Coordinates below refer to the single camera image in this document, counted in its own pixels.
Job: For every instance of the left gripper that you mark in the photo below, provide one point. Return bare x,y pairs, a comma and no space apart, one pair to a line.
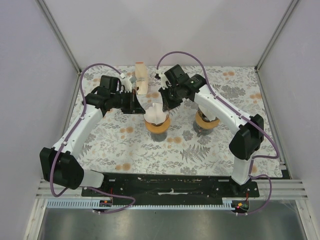
135,106

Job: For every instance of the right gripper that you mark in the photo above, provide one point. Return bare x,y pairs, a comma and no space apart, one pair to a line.
166,105

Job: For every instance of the glass coffee server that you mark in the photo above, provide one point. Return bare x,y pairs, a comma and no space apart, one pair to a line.
200,131

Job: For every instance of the white paper coffee filter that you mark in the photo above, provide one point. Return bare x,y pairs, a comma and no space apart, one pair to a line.
206,115

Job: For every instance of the glass carafe brown band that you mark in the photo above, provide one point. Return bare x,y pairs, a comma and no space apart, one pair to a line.
158,137

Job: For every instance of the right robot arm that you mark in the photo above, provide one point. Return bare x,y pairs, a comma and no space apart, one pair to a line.
176,86

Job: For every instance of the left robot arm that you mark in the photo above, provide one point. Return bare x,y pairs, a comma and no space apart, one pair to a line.
59,163

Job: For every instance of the floral table mat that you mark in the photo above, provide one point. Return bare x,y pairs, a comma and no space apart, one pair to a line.
121,142

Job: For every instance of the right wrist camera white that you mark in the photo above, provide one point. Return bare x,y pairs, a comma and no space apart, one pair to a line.
165,84

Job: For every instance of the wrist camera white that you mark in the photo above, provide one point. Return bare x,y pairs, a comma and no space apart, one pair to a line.
165,84
127,81

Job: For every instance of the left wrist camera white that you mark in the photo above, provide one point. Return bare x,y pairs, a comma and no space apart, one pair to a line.
127,81

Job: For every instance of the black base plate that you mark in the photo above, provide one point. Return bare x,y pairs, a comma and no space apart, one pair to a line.
135,185

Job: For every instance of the white cable duct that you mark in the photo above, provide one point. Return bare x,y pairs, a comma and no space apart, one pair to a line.
99,204

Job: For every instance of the aluminium frame rail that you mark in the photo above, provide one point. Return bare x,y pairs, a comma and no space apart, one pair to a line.
58,34

